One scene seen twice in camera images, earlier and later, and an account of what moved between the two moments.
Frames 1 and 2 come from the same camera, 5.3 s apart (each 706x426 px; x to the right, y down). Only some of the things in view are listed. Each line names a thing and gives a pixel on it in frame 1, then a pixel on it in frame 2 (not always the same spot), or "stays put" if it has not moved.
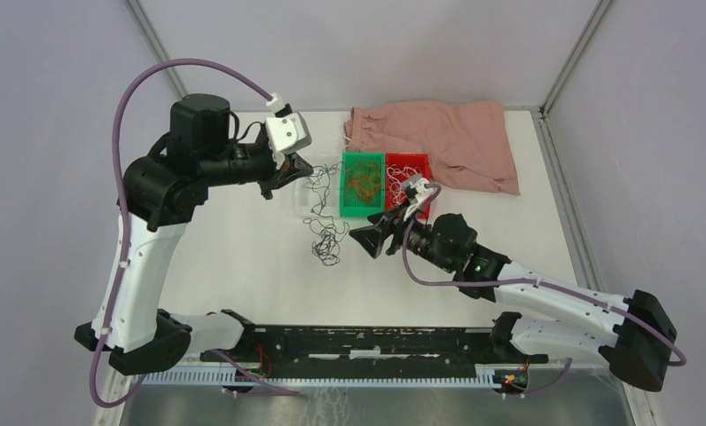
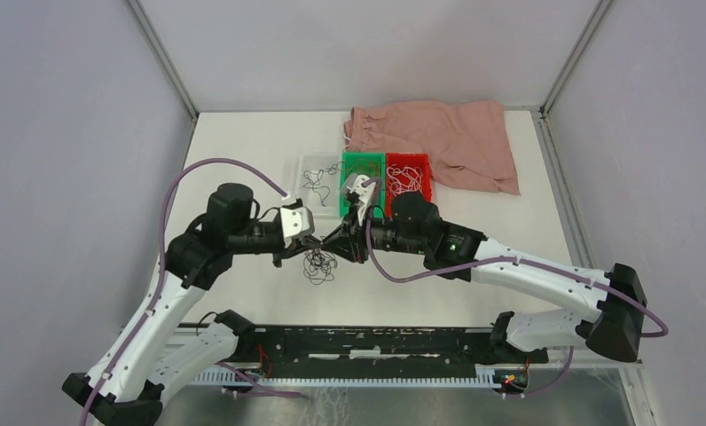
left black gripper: x=294 y=168 -> x=298 y=245
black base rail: x=371 y=351 stays put
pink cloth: x=467 y=142 stays put
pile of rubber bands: x=325 y=248 -> x=319 y=264
